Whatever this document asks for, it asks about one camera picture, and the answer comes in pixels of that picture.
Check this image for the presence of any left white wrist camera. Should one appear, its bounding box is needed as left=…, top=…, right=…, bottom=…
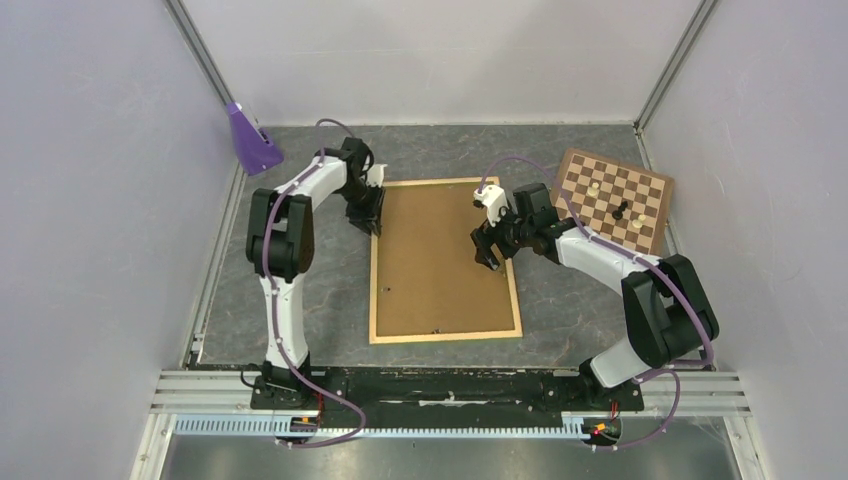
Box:
left=365, top=163, right=386, bottom=188

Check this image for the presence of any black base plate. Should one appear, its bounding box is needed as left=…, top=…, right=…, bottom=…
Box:
left=250, top=366, right=645, bottom=429

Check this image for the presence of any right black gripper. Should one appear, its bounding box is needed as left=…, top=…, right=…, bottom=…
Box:
left=471, top=199, right=534, bottom=270

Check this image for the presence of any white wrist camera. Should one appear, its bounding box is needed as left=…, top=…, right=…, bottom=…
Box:
left=365, top=163, right=386, bottom=188
left=473, top=184, right=511, bottom=227

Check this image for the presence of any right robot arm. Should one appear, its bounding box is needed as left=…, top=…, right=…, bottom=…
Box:
left=470, top=183, right=719, bottom=408

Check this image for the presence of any white slotted cable duct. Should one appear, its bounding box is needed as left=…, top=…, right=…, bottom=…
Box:
left=174, top=414, right=608, bottom=440

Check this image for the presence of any purple plastic stand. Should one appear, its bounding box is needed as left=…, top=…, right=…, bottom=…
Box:
left=226, top=102, right=284, bottom=176

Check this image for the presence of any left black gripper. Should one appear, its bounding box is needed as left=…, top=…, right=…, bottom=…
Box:
left=338, top=181, right=387, bottom=237

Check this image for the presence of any black chess piece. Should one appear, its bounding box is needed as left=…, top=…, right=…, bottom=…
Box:
left=611, top=200, right=629, bottom=221

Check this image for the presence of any wooden chessboard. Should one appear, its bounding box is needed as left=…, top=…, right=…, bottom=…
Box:
left=551, top=148, right=675, bottom=256

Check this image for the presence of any brown frame backing board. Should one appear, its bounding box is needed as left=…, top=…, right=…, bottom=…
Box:
left=375, top=183, right=518, bottom=338

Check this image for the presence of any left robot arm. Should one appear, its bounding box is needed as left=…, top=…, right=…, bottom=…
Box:
left=245, top=137, right=386, bottom=408

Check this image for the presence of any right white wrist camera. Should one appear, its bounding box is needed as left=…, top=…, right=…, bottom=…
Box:
left=473, top=184, right=511, bottom=227

